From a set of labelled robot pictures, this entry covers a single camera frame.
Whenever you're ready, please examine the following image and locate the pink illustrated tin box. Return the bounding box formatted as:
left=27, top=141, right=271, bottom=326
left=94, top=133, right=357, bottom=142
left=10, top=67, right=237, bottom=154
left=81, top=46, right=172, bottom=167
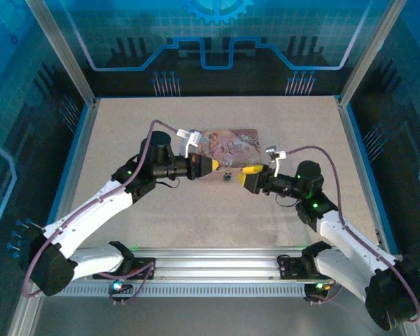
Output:
left=194, top=128, right=263, bottom=183

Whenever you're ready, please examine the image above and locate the blue table edge strip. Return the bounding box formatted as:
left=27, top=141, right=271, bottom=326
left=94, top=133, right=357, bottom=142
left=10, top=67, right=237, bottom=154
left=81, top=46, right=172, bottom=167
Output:
left=43, top=104, right=92, bottom=253
left=346, top=103, right=399, bottom=255

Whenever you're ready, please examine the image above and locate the aluminium side rail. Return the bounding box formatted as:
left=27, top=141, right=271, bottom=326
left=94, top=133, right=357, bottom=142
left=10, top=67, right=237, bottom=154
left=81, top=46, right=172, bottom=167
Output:
left=54, top=97, right=101, bottom=246
left=335, top=94, right=389, bottom=246

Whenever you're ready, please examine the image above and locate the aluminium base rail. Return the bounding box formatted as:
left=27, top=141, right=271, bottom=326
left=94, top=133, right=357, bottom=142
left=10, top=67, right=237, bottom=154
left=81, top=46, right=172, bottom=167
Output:
left=55, top=246, right=340, bottom=281

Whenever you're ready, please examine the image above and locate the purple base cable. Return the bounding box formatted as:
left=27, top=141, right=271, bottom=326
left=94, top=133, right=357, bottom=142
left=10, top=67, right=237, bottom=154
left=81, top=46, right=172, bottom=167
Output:
left=304, top=279, right=344, bottom=306
left=107, top=262, right=156, bottom=306

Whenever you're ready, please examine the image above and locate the slotted grey cable duct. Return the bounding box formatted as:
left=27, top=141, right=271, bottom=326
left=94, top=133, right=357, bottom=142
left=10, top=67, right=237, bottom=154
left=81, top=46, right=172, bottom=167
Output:
left=61, top=282, right=312, bottom=298

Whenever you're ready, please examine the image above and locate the aluminium frame post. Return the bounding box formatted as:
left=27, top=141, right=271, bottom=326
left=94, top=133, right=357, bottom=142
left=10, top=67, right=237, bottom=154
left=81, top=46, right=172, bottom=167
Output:
left=24, top=0, right=99, bottom=106
left=337, top=0, right=397, bottom=106

